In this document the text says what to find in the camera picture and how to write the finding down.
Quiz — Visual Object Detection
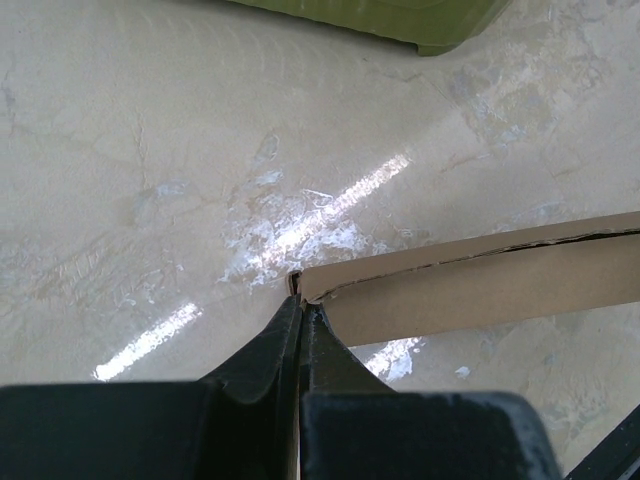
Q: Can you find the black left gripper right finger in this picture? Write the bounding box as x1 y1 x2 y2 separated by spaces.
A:
300 306 561 479

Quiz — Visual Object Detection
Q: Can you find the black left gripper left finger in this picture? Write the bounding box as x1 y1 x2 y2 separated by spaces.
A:
1 296 302 479

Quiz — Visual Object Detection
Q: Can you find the brown cardboard box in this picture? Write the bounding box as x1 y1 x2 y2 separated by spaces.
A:
288 212 639 346

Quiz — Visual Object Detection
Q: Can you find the olive green plastic basket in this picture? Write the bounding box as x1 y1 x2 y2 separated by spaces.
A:
238 0 510 57

